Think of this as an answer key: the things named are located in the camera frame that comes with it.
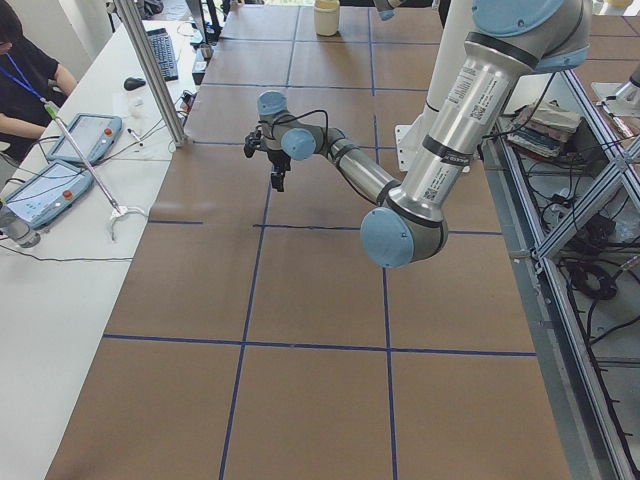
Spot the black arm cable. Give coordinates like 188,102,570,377
259,109,330,136

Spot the aluminium frame rack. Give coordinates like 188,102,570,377
484,72,639,479

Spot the cream plastic jar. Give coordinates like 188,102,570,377
313,0,340,36

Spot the upper blue teach pendant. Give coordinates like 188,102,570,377
46,113,123,165

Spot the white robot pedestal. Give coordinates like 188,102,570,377
394,0,475,172

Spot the aluminium frame post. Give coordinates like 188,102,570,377
115,0,187,148

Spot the stack of books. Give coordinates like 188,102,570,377
506,101,582,158

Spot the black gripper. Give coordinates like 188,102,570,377
267,149,291,192

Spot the person in black shirt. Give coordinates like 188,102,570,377
1,1,77,164

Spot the black computer mouse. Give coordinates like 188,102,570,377
123,77,146,91

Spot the blue teach pendant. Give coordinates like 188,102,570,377
6,160,93,230
46,113,123,165

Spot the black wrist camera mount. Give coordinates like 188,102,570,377
243,125,266,158

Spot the white grabber stick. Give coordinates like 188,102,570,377
42,99,148,242

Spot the black keyboard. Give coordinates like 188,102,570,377
146,28,179,81

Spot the lower blue teach pendant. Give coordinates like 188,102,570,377
6,160,93,230

